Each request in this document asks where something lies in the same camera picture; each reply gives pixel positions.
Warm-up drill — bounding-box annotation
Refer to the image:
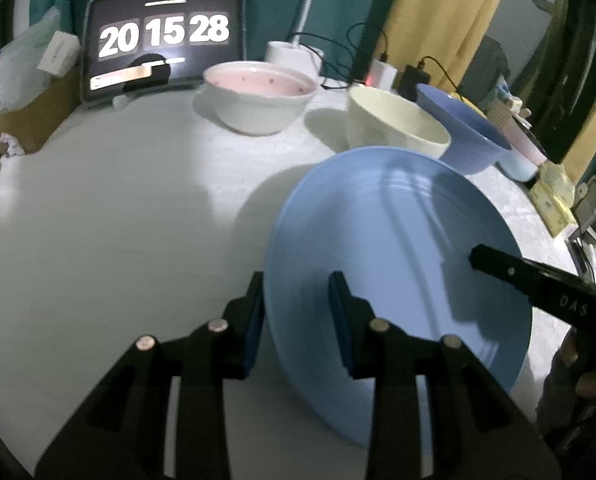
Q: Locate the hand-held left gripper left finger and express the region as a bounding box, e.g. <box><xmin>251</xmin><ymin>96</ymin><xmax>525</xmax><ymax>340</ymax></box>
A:
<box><xmin>35</xmin><ymin>271</ymin><xmax>267</xmax><ymax>480</ymax></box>

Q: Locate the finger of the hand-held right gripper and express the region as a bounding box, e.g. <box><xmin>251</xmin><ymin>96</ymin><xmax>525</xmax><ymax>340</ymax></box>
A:
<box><xmin>469</xmin><ymin>244</ymin><xmax>537</xmax><ymax>303</ymax></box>

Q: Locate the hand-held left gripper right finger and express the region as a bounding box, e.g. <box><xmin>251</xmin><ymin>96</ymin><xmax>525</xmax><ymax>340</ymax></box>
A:
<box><xmin>329</xmin><ymin>271</ymin><xmax>562</xmax><ymax>480</ymax></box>

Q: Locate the large blue plate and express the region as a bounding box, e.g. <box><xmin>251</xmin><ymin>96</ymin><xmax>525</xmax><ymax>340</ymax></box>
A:
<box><xmin>264</xmin><ymin>146</ymin><xmax>533</xmax><ymax>448</ymax></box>

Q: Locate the dark blue bowl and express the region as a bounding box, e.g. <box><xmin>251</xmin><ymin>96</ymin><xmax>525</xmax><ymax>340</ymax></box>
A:
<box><xmin>415</xmin><ymin>84</ymin><xmax>513</xmax><ymax>176</ymax></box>

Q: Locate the cream bowl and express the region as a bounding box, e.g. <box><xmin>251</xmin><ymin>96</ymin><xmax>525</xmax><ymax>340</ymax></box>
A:
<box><xmin>345</xmin><ymin>86</ymin><xmax>451</xmax><ymax>161</ymax></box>

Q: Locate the pink dotted white bowl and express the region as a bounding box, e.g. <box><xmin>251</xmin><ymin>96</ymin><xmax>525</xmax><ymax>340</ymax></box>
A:
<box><xmin>203</xmin><ymin>61</ymin><xmax>320</xmax><ymax>136</ymax></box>

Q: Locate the person's right hand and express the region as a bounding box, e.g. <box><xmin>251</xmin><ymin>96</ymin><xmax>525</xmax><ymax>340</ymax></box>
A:
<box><xmin>559</xmin><ymin>332</ymin><xmax>596</xmax><ymax>402</ymax></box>

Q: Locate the yellow tissue pack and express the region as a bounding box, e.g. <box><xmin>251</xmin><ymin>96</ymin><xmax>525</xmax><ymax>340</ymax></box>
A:
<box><xmin>528</xmin><ymin>165</ymin><xmax>579</xmax><ymax>238</ymax></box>

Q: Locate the yellow packet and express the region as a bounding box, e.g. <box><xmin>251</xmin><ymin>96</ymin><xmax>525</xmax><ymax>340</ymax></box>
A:
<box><xmin>453</xmin><ymin>92</ymin><xmax>489</xmax><ymax>116</ymax></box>

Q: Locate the black charger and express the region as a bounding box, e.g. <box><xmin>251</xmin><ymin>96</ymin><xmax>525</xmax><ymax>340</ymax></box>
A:
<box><xmin>397</xmin><ymin>64</ymin><xmax>431</xmax><ymax>96</ymax></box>

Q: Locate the white charger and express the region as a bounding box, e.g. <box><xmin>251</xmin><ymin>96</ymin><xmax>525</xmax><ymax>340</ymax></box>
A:
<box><xmin>368</xmin><ymin>59</ymin><xmax>399</xmax><ymax>90</ymax></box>

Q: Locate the dark glass sliding door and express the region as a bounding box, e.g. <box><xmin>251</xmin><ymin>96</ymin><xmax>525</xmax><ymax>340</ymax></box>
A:
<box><xmin>478</xmin><ymin>0</ymin><xmax>596</xmax><ymax>161</ymax></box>

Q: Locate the white desk lamp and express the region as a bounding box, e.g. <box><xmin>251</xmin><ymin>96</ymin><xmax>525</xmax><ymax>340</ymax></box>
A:
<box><xmin>265</xmin><ymin>0</ymin><xmax>329</xmax><ymax>79</ymax></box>

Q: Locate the tablet with clock display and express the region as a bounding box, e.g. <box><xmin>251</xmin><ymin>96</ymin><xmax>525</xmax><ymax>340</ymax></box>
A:
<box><xmin>80</xmin><ymin>0</ymin><xmax>247</xmax><ymax>109</ymax></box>

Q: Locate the crumpled white paper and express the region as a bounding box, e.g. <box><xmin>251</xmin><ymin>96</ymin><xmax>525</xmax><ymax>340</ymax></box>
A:
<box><xmin>0</xmin><ymin>132</ymin><xmax>26</xmax><ymax>157</ymax></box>

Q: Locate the cardboard box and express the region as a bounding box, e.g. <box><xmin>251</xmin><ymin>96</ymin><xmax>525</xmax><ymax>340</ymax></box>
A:
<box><xmin>0</xmin><ymin>67</ymin><xmax>86</xmax><ymax>156</ymax></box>

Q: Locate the small white box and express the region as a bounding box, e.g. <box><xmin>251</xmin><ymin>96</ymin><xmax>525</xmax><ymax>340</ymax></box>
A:
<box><xmin>37</xmin><ymin>31</ymin><xmax>81</xmax><ymax>77</ymax></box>

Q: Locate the clear plastic bag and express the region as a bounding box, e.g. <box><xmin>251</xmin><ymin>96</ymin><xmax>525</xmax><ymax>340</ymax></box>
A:
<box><xmin>0</xmin><ymin>7</ymin><xmax>64</xmax><ymax>116</ymax></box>

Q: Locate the black cable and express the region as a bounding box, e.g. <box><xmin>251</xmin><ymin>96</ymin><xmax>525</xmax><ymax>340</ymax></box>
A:
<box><xmin>287</xmin><ymin>32</ymin><xmax>360</xmax><ymax>91</ymax></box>
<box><xmin>420</xmin><ymin>56</ymin><xmax>460</xmax><ymax>95</ymax></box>
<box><xmin>347</xmin><ymin>22</ymin><xmax>390</xmax><ymax>62</ymax></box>

